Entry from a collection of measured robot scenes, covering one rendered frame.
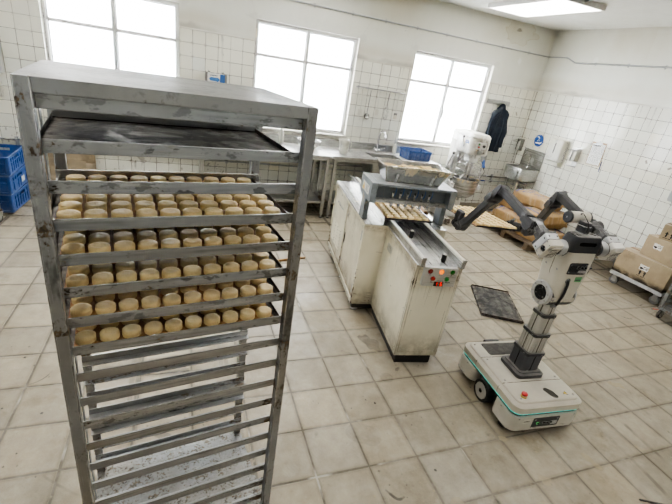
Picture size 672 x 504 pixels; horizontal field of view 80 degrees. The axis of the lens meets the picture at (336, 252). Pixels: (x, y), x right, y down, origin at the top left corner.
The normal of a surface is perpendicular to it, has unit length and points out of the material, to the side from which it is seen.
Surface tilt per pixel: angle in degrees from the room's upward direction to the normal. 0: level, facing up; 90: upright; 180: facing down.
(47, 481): 0
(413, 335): 90
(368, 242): 90
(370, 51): 90
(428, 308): 90
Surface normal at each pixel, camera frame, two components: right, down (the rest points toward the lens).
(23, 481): 0.15, -0.90
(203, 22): 0.32, 0.44
